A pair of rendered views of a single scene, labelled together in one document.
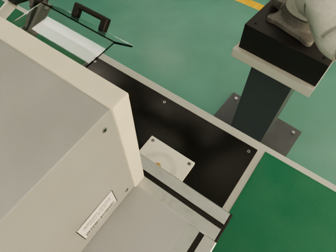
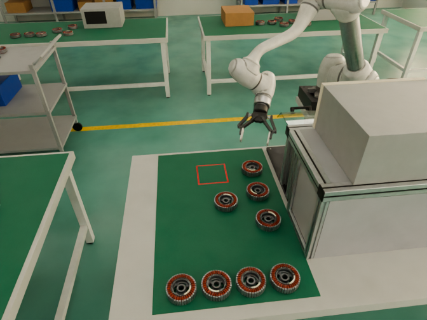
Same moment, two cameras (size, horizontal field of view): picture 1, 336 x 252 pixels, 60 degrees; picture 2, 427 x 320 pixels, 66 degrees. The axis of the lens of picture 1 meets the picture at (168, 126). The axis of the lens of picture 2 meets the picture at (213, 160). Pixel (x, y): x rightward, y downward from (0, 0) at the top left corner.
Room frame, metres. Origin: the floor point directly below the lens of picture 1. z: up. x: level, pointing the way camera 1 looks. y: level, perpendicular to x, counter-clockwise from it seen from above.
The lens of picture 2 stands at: (-0.21, 1.53, 1.87)
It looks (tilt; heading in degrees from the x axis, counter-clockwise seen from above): 37 degrees down; 318
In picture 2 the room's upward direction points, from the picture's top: 1 degrees counter-clockwise
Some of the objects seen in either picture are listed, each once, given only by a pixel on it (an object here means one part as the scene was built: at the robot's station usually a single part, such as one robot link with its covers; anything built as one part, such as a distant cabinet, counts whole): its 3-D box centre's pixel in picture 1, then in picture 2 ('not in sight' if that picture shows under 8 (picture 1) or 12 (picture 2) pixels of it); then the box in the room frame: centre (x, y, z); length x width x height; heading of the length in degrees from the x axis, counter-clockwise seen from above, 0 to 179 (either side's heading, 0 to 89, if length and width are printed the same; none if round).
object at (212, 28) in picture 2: not in sight; (283, 51); (2.39, -2.05, 0.38); 2.20 x 0.90 x 0.75; 54
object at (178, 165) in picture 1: (157, 169); not in sight; (0.31, 0.03, 0.78); 0.15 x 0.15 x 0.01; 54
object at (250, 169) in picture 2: not in sight; (251, 168); (0.67, 0.47, 0.77); 0.11 x 0.11 x 0.04
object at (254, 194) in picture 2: not in sight; (257, 191); (0.53, 0.58, 0.77); 0.11 x 0.11 x 0.04
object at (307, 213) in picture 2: not in sight; (304, 206); (0.24, 0.63, 0.91); 0.28 x 0.03 x 0.32; 144
